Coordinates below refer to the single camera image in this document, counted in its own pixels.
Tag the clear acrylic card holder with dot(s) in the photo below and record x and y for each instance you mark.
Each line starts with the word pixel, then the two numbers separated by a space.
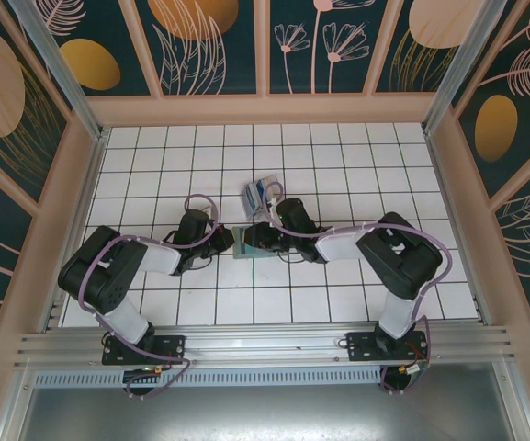
pixel 251 212

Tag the blue credit card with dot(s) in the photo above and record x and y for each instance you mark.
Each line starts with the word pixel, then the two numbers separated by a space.
pixel 261 187

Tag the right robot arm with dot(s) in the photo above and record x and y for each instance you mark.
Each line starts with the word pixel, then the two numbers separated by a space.
pixel 402 262

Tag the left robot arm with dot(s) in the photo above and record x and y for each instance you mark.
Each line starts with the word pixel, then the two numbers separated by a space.
pixel 104 275

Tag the grey metal sheet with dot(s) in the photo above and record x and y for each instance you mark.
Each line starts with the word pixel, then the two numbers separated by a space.
pixel 264 418

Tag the green electronics board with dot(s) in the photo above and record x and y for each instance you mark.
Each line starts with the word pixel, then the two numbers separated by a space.
pixel 411 369

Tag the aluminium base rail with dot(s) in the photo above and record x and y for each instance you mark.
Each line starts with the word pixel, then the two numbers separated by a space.
pixel 264 342

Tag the left black mount plate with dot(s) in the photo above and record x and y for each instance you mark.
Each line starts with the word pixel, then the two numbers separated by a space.
pixel 172 349

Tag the black mount plate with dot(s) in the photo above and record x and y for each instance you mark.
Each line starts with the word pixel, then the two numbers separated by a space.
pixel 172 349
pixel 361 344

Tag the right black mount plate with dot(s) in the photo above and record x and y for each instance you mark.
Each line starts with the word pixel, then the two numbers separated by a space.
pixel 361 344

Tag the aluminium side rail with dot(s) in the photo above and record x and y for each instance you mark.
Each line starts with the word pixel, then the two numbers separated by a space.
pixel 55 312
pixel 479 308

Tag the aluminium corner post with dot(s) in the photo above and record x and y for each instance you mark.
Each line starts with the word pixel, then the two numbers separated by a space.
pixel 464 69
pixel 66 78

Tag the aluminium frame bar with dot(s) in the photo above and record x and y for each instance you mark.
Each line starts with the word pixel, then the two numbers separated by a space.
pixel 515 404
pixel 16 404

